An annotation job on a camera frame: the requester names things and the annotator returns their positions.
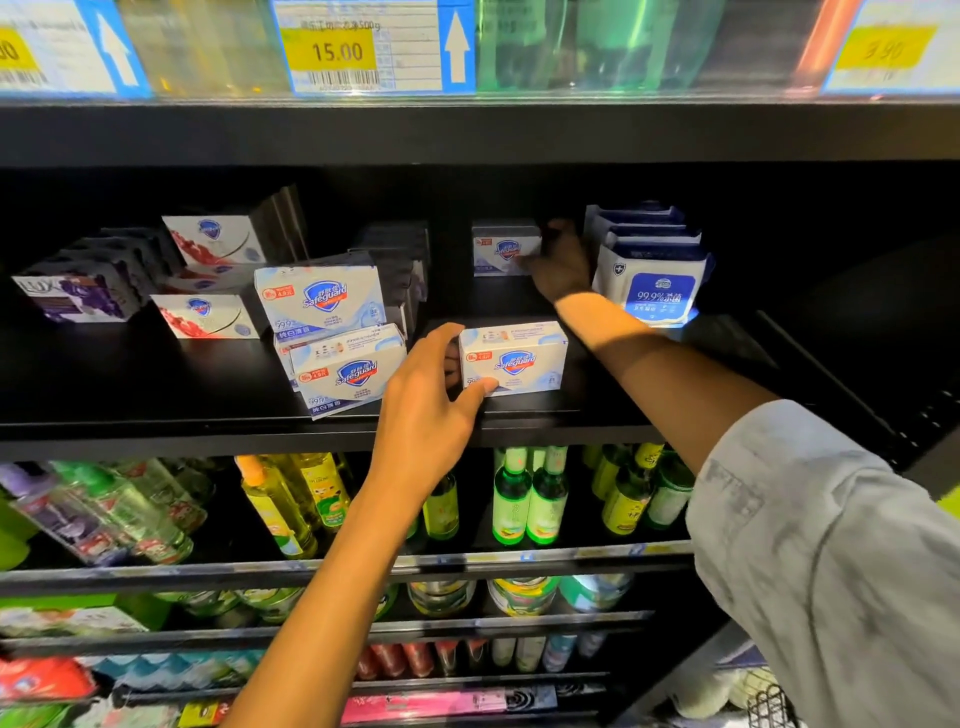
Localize person's left hand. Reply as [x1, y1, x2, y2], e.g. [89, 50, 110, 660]
[367, 322, 500, 504]

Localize person's right hand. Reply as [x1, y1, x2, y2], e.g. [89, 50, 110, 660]
[525, 217, 597, 305]

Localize black store shelf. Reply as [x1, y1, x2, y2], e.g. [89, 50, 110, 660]
[0, 97, 960, 728]

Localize black wire shopping cart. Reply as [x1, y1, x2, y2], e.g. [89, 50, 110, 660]
[727, 675, 797, 728]

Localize person's right forearm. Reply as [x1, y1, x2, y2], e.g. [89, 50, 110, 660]
[555, 292, 782, 474]

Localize person's left forearm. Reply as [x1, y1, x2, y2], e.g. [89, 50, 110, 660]
[225, 480, 437, 728]

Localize row of white upright packs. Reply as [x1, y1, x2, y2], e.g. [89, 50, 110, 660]
[582, 202, 710, 329]

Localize green lidded wipe tub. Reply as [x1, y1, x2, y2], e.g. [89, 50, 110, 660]
[559, 573, 635, 612]
[487, 576, 560, 617]
[408, 577, 479, 617]

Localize row of white red soap boxes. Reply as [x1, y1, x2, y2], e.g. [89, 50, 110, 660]
[150, 184, 312, 342]

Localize row of white small bottles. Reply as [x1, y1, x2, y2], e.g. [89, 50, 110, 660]
[492, 630, 609, 672]

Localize long pink packet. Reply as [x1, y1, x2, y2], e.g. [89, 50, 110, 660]
[342, 682, 560, 725]

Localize blue white price tag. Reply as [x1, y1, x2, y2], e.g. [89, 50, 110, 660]
[0, 0, 152, 102]
[270, 0, 479, 99]
[822, 0, 960, 99]

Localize orange pink tall packs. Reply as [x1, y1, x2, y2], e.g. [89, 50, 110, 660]
[792, 0, 864, 89]

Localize yellow red packets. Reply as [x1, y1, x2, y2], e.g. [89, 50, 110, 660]
[177, 700, 234, 728]

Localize row of purple soap boxes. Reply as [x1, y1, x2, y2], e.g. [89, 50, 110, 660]
[12, 225, 182, 324]

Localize cream white pouch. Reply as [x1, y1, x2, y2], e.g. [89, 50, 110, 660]
[672, 667, 737, 719]

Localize green white box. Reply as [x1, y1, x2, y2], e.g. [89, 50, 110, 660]
[0, 592, 152, 639]

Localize row of amber bottles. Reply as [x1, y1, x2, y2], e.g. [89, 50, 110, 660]
[120, 0, 287, 95]

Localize red snack packet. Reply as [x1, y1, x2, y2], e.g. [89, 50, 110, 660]
[0, 655, 99, 702]

